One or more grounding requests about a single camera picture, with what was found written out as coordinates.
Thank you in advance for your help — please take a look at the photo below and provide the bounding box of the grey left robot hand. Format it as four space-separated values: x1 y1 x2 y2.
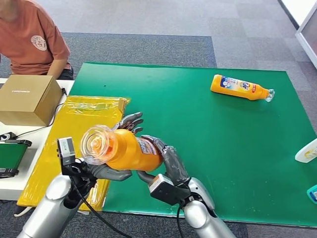
84 112 144 183

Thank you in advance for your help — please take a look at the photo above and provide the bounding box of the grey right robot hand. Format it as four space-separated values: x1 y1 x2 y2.
137 134 191 186

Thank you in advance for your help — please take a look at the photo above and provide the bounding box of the orange bottle with clear cap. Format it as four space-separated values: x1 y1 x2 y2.
210 74 275 103
79 124 164 173

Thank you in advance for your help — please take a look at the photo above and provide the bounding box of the white plastic bottle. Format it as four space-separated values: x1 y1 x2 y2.
294 138 317 164

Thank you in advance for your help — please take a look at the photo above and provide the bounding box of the green table mat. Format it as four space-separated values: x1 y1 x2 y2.
69 62 317 228

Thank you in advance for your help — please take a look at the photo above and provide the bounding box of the yellow plastic wrapped box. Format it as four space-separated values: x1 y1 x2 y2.
17 95 131 212

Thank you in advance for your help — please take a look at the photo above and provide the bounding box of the white table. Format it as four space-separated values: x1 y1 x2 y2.
0 78 75 201

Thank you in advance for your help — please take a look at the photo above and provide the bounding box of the black framed green device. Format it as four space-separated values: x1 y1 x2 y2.
0 139 32 179

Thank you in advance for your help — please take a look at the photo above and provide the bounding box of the brown cardboard box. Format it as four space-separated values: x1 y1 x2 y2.
0 74 63 127

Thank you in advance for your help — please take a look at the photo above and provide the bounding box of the small black adapter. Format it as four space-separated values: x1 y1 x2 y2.
0 132 17 142

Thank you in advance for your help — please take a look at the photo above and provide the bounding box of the person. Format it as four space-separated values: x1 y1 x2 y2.
0 0 75 81

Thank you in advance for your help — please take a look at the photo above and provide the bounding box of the teal plastic container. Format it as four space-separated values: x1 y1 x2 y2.
306 184 317 205

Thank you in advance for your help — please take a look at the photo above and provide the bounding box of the white framed panel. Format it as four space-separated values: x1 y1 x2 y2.
295 0 317 70

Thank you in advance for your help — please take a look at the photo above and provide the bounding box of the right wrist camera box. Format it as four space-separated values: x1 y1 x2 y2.
148 174 192 207

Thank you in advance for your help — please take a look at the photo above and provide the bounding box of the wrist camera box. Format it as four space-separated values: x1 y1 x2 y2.
148 174 192 207
57 137 76 167

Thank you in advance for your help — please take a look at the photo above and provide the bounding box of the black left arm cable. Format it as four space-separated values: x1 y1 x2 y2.
70 177 132 238

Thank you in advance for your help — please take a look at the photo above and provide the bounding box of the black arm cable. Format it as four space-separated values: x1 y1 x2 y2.
176 200 186 238
70 177 132 238

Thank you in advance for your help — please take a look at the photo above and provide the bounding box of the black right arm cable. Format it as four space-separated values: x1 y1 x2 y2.
176 200 186 238

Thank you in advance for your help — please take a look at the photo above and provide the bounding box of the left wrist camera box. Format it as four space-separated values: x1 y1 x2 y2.
57 137 76 167

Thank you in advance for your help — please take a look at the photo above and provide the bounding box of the white cable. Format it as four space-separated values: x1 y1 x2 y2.
14 206 33 218

